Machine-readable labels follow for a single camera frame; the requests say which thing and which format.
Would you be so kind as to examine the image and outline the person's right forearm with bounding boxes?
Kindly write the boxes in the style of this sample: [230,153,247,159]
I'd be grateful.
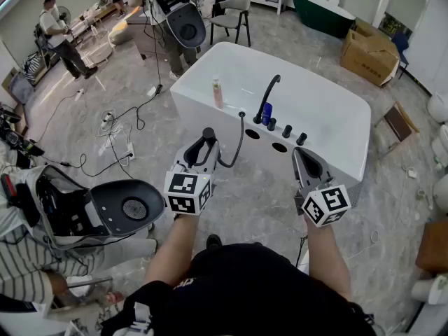
[303,218,352,302]

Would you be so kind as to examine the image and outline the standing fan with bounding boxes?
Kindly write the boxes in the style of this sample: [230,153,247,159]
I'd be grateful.
[55,6,73,26]

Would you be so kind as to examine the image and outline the person's black clothes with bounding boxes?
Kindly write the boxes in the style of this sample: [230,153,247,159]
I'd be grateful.
[101,243,377,336]

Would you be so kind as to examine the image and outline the pink bottle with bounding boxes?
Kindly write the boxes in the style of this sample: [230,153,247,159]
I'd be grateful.
[211,75,225,110]

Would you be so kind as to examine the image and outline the small wooden frame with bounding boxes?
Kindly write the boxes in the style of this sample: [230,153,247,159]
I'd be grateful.
[376,100,420,157]

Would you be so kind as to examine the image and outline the blue bottle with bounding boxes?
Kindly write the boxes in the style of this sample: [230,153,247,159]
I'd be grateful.
[261,102,274,126]

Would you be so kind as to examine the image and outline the black curved faucet spout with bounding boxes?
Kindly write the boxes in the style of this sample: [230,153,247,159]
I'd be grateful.
[253,74,281,125]

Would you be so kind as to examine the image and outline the white bathtub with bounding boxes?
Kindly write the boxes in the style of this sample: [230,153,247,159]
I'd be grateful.
[170,41,372,209]

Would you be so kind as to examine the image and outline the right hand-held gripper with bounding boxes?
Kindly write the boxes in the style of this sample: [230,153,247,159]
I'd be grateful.
[292,147,352,228]

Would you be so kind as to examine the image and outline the white ceramic fixture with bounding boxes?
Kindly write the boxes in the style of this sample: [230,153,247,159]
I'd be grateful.
[411,274,448,306]

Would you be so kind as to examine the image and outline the grey chair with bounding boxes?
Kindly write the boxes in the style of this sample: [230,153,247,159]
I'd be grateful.
[209,0,252,48]

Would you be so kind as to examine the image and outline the brown wooden box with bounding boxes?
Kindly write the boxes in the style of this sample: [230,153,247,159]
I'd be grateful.
[415,218,448,274]

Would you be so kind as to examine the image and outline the black floor cable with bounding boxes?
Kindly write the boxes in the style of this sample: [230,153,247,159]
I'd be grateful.
[41,152,136,180]

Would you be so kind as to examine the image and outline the person's left forearm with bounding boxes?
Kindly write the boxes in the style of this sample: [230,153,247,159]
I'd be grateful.
[144,212,200,288]

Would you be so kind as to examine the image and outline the white toilet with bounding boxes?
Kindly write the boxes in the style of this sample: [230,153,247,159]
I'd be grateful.
[433,173,448,213]
[426,92,448,124]
[430,124,448,167]

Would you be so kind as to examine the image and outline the blue chair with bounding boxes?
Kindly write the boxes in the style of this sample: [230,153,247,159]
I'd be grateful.
[391,31,410,80]

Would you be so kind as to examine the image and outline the striped bag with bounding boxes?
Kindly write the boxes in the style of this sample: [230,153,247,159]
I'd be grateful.
[22,52,45,83]

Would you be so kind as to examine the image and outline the cardboard box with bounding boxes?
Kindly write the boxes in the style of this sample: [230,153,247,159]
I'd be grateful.
[339,17,401,88]

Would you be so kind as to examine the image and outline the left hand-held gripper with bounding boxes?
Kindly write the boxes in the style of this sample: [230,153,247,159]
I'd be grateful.
[163,136,221,216]

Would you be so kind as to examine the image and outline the white striped harness strap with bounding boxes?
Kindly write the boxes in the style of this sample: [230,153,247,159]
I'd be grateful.
[131,301,155,336]

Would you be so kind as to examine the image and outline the green bathtub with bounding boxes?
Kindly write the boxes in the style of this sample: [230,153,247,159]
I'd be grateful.
[289,0,357,40]

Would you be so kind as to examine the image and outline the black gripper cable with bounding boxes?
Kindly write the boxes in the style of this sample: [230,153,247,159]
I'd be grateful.
[295,235,309,269]

